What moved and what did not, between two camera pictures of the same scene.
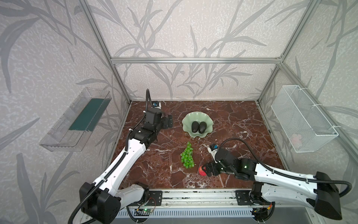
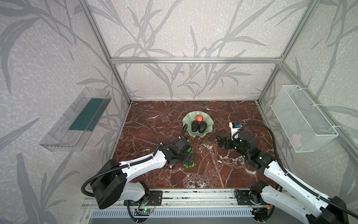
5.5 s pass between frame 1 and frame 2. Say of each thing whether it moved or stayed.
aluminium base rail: stayed
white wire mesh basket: stayed
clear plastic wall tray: stayed
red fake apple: moved
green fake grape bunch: stayed
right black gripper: moved
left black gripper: moved
